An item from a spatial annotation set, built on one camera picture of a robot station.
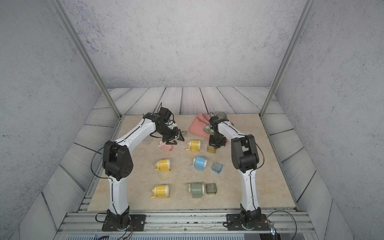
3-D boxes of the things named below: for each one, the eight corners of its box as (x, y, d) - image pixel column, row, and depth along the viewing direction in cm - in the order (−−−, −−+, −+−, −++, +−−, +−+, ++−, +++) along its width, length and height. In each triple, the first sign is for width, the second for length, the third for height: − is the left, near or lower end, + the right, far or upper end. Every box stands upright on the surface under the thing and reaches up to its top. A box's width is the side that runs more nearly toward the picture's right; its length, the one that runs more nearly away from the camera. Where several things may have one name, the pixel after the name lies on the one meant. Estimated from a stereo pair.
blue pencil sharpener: (191, 168, 94) (190, 162, 88) (194, 161, 97) (194, 154, 91) (203, 172, 92) (204, 166, 86) (206, 165, 95) (207, 159, 89)
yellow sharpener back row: (187, 151, 101) (186, 144, 95) (188, 146, 104) (188, 139, 98) (199, 152, 101) (199, 145, 94) (200, 148, 103) (200, 140, 97)
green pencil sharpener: (186, 198, 83) (185, 193, 76) (186, 188, 86) (185, 182, 80) (203, 198, 83) (204, 193, 76) (203, 188, 86) (204, 182, 80)
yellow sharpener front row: (154, 199, 83) (150, 194, 76) (155, 190, 86) (152, 185, 79) (170, 199, 83) (167, 194, 76) (171, 190, 85) (168, 185, 79)
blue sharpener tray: (210, 169, 94) (210, 167, 92) (215, 162, 97) (215, 160, 95) (219, 174, 92) (219, 172, 90) (223, 167, 95) (223, 165, 93)
